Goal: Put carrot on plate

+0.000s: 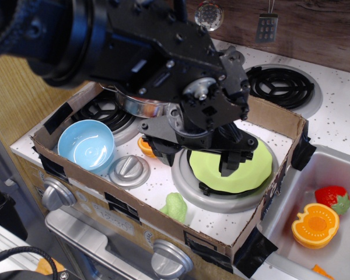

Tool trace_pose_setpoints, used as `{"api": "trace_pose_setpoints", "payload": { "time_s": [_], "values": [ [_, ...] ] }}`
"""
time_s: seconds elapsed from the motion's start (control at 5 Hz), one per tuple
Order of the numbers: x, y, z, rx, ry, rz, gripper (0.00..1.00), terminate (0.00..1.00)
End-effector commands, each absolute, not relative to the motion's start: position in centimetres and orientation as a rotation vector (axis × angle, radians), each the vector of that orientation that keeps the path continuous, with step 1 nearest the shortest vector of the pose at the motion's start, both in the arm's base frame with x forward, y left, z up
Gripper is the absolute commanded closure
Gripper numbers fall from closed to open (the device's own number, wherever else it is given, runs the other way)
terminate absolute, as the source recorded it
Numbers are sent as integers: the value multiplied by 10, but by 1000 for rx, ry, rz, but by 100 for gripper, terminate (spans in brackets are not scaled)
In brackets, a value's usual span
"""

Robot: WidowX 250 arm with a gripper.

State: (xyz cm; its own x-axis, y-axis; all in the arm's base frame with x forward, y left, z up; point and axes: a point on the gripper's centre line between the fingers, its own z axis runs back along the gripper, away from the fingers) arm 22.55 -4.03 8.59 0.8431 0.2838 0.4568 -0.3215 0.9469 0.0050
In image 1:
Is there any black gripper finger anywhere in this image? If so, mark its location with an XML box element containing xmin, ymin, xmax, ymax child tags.
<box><xmin>219</xmin><ymin>151</ymin><xmax>253</xmax><ymax>177</ymax></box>

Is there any silver stovetop knob front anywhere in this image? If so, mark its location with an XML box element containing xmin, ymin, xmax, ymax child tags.
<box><xmin>108</xmin><ymin>155</ymin><xmax>151</xmax><ymax>190</ymax></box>

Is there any silver oven knob right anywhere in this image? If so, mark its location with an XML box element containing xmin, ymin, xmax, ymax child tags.
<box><xmin>151</xmin><ymin>239</ymin><xmax>194</xmax><ymax>279</ymax></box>

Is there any orange half in sink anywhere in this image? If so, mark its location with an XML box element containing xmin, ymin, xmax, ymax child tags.
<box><xmin>291</xmin><ymin>203</ymin><xmax>340</xmax><ymax>249</ymax></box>

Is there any small steel pot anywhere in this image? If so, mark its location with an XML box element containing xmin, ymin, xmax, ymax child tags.
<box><xmin>99</xmin><ymin>83</ymin><xmax>169</xmax><ymax>118</ymax></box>

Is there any light green plate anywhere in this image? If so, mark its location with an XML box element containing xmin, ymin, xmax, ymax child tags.
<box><xmin>189</xmin><ymin>136</ymin><xmax>274</xmax><ymax>194</ymax></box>

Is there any light blue bowl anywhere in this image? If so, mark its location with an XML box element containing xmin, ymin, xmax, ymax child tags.
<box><xmin>57</xmin><ymin>120</ymin><xmax>116</xmax><ymax>174</ymax></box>

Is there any silver oven knob left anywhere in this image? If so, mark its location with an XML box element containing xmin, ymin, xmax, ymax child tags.
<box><xmin>41</xmin><ymin>177</ymin><xmax>76</xmax><ymax>211</ymax></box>

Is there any red strawberry in sink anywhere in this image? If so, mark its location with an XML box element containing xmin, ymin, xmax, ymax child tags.
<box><xmin>314</xmin><ymin>185</ymin><xmax>350</xmax><ymax>215</ymax></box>

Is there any silver oven knob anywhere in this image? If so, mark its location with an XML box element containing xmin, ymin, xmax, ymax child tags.
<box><xmin>151</xmin><ymin>239</ymin><xmax>194</xmax><ymax>279</ymax></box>
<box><xmin>41</xmin><ymin>177</ymin><xmax>76</xmax><ymax>211</ymax></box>

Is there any black burner front left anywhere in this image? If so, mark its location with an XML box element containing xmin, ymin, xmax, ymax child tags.
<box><xmin>71</xmin><ymin>91</ymin><xmax>135</xmax><ymax>132</ymax></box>

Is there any light green toy vegetable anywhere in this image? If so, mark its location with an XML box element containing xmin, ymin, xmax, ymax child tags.
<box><xmin>160</xmin><ymin>192</ymin><xmax>188</xmax><ymax>223</ymax></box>

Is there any orange piece in sink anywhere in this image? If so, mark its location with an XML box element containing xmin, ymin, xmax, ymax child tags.
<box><xmin>312</xmin><ymin>264</ymin><xmax>335</xmax><ymax>280</ymax></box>

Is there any silver oven door handle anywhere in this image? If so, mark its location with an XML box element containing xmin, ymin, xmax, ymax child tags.
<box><xmin>45</xmin><ymin>209</ymin><xmax>151</xmax><ymax>279</ymax></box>

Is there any orange object bottom left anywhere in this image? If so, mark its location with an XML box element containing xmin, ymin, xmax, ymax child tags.
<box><xmin>35</xmin><ymin>258</ymin><xmax>65</xmax><ymax>275</ymax></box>

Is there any black burner back right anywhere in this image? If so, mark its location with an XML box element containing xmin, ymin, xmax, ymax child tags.
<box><xmin>247</xmin><ymin>66</ymin><xmax>314</xmax><ymax>110</ymax></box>

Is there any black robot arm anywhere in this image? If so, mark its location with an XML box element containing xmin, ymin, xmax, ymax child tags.
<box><xmin>0</xmin><ymin>1</ymin><xmax>258</xmax><ymax>177</ymax></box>

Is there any brown cardboard fence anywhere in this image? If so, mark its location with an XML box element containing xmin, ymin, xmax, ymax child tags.
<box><xmin>33</xmin><ymin>83</ymin><xmax>308</xmax><ymax>279</ymax></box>

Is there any hanging round steel strainer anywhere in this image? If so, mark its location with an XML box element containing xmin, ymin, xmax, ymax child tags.
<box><xmin>194</xmin><ymin>1</ymin><xmax>224</xmax><ymax>32</ymax></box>

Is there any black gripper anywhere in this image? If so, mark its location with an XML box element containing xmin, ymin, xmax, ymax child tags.
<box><xmin>91</xmin><ymin>1</ymin><xmax>257</xmax><ymax>167</ymax></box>

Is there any black cable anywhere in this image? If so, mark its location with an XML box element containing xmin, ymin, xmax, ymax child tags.
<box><xmin>0</xmin><ymin>246</ymin><xmax>59</xmax><ymax>280</ymax></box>

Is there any orange half on stove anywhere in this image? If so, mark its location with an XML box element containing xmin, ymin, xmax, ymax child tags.
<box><xmin>137</xmin><ymin>137</ymin><xmax>156</xmax><ymax>158</ymax></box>

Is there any silver sink basin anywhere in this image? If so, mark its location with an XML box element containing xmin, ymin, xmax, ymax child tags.
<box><xmin>253</xmin><ymin>145</ymin><xmax>350</xmax><ymax>279</ymax></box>

